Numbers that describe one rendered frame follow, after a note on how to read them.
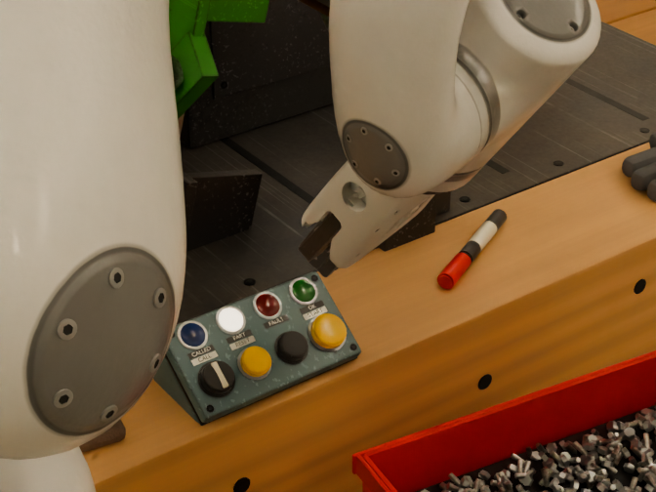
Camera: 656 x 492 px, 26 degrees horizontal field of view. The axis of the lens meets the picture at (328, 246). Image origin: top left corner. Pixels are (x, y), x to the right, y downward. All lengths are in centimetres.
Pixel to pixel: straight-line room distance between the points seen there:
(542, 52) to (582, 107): 78
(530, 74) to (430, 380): 47
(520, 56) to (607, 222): 59
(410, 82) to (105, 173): 29
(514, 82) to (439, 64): 8
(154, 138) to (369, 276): 76
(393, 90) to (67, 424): 32
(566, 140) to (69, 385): 107
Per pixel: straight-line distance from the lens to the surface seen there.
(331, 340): 114
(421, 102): 77
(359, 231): 95
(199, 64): 120
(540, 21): 81
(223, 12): 124
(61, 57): 50
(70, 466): 64
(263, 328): 113
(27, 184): 48
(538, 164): 146
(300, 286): 115
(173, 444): 109
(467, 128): 80
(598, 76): 166
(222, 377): 109
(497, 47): 80
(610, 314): 136
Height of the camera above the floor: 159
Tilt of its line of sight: 32 degrees down
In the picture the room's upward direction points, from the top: straight up
